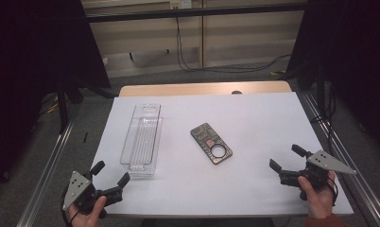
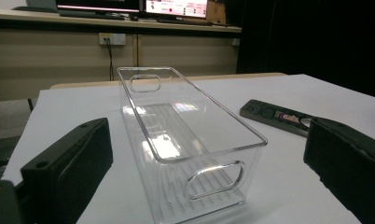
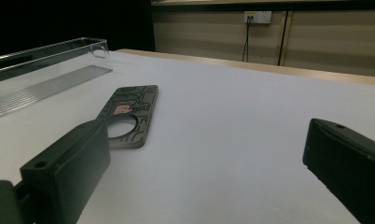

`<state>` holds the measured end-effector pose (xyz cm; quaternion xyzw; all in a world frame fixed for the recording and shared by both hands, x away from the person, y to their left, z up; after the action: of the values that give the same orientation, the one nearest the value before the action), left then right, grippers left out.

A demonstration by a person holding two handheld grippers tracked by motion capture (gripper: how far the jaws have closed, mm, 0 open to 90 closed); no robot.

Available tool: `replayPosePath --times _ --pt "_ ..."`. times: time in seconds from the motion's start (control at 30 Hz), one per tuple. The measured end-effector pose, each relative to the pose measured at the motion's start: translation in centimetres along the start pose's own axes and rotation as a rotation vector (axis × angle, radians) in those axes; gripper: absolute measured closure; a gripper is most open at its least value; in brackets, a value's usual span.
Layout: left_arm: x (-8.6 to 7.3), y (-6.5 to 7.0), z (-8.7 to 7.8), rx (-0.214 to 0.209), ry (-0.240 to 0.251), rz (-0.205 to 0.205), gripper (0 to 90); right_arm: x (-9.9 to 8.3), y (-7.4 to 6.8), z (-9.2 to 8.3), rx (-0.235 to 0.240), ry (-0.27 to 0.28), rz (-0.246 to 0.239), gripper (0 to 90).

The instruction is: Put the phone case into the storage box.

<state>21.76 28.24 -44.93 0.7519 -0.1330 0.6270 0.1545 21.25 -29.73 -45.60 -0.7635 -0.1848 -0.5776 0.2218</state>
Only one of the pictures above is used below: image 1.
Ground aluminium rail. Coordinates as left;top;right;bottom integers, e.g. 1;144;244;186
300;91;380;227
16;122;74;227

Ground wall power outlet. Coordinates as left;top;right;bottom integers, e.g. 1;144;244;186
169;0;192;9

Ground black cable by rail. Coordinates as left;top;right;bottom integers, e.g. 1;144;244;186
310;88;337;152

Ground black horizontal bar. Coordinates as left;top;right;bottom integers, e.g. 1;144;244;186
85;3;307;23

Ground long black floor cable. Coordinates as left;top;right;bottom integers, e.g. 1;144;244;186
175;8;291;75

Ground clear plastic packaging tray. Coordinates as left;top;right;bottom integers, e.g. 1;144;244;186
119;103;164;177

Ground black curtain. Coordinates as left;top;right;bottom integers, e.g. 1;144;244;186
285;0;380;159
0;0;112;197

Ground right hand-held gripper cable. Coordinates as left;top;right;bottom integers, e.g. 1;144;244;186
326;178;339;206

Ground person's right hand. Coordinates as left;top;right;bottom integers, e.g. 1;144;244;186
297;169;337;220

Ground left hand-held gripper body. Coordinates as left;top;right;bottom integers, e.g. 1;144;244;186
61;170;124;219

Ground hand-held gripper cable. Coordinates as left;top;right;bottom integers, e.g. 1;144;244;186
326;178;339;206
60;185;80;227

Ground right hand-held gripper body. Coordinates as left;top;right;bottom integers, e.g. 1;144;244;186
278;149;357;201

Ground white sheet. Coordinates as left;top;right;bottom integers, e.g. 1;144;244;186
92;92;354;218

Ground person's left hand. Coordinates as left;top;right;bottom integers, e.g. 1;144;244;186
67;195;108;227

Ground black stand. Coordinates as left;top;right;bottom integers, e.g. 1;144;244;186
57;75;85;134

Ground left hand-held gripper cable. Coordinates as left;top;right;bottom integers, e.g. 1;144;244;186
60;185;80;227

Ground card with round hole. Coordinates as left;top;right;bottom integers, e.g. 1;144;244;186
190;122;233;166

